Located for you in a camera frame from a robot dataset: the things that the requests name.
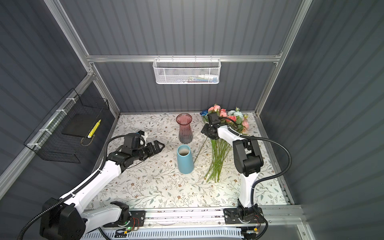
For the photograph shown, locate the yellow pen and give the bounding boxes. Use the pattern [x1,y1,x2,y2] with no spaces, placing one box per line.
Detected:
[87,119,102,139]

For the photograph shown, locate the pink glass vase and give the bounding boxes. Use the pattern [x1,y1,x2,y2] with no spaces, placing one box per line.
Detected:
[176,114,193,144]

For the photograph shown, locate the bunch of artificial flowers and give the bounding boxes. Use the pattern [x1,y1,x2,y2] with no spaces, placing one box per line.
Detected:
[200,104,250,183]

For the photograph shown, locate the items in white basket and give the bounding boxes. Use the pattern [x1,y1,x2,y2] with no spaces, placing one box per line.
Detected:
[176,74,220,84]

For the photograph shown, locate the white wire mesh basket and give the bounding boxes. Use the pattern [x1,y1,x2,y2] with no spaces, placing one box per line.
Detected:
[153,59,222,85]

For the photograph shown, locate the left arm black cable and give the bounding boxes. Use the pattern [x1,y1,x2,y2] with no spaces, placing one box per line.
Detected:
[16,133,133,240]

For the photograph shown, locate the floral table mat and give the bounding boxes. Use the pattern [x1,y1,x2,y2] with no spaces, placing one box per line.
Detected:
[85,112,289,210]

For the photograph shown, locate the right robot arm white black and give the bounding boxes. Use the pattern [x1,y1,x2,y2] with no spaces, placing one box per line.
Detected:
[201,112,264,223]

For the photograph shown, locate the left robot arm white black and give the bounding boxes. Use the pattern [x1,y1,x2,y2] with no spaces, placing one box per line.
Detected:
[40,131,165,240]

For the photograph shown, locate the black pad in basket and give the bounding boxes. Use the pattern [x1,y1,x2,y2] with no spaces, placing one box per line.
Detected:
[62,114,98,138]

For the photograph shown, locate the black wire basket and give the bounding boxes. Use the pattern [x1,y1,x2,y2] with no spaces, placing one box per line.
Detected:
[24,91,110,164]

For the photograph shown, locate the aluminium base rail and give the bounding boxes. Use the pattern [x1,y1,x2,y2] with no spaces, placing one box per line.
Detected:
[80,205,307,232]

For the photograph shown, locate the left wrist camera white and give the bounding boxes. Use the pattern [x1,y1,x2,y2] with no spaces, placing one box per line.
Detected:
[137,130,148,146]

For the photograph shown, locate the teal ceramic vase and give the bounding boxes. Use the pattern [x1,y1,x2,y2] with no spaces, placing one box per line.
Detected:
[177,145,194,175]

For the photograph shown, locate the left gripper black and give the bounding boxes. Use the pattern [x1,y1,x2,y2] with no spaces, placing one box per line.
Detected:
[132,140,165,162]

